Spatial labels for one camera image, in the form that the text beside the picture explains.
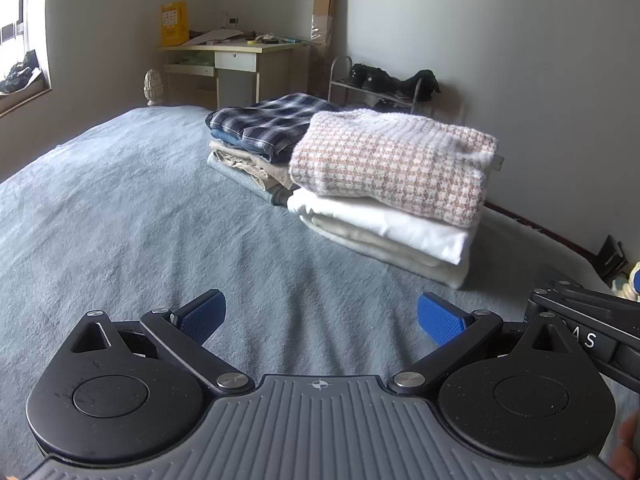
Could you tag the black angular object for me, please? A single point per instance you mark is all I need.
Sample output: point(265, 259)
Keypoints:
point(611, 257)

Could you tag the dark cloth on rack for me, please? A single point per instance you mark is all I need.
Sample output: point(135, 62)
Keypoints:
point(422, 85)

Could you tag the papers on desk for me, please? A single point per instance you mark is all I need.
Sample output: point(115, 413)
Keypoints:
point(215, 35)

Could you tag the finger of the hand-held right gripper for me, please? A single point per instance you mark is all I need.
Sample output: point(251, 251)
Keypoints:
point(590, 305)

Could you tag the pink white houndstooth coat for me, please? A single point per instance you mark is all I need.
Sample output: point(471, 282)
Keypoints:
point(390, 165)

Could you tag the folded blue jeans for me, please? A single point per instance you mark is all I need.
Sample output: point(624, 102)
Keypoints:
point(232, 139)

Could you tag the white carved bedpost finial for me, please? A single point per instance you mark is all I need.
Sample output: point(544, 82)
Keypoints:
point(155, 87)

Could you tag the black clothes bundle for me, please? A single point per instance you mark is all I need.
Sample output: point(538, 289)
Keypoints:
point(17, 77)

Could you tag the yellow box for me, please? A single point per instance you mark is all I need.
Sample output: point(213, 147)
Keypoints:
point(174, 25)

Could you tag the grey bed blanket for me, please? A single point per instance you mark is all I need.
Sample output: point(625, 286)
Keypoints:
point(125, 210)

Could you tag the brown bed frame rail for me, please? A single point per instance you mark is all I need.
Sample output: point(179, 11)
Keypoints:
point(540, 227)

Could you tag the white wooden desk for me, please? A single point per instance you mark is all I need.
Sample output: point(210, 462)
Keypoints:
point(235, 60)

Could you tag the folded white cloth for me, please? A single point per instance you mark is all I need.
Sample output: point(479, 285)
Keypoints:
point(400, 240)

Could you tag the folded plaid shirt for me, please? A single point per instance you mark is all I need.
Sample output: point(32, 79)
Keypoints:
point(270, 120)

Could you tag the black shoe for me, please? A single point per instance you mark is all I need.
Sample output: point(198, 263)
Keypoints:
point(360, 76)
point(382, 82)

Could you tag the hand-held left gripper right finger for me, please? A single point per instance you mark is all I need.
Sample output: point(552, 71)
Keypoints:
point(440, 317)

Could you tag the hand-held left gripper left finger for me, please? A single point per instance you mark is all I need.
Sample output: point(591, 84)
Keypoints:
point(205, 312)

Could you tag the person's right hand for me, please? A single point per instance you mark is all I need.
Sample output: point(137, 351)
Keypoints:
point(632, 455)

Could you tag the white blue figurine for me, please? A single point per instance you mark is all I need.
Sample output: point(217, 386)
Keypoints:
point(631, 282)

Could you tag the folded beige cloth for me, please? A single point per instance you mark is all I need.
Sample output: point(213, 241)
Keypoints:
point(245, 160)

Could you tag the metal shoe rack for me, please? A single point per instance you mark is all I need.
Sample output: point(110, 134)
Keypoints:
point(334, 67)

